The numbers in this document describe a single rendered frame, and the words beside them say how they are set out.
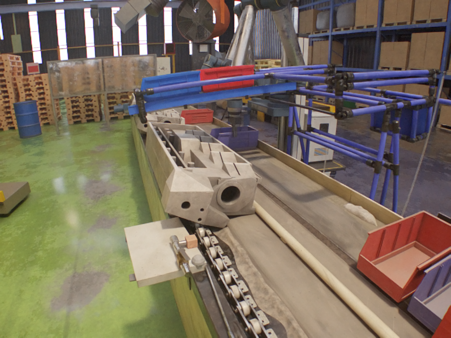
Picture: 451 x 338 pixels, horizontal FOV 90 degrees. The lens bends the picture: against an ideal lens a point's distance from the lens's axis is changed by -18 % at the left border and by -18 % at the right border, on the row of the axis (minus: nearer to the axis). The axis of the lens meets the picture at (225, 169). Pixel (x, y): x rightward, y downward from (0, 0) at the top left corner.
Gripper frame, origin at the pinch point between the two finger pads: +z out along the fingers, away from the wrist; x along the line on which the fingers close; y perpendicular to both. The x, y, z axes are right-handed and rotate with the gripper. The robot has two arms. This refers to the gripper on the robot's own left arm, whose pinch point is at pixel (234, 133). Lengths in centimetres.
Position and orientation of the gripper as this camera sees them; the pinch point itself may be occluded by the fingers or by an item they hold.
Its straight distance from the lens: 197.8
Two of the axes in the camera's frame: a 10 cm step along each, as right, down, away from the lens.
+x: 3.6, 3.3, -8.7
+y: -9.3, 1.3, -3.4
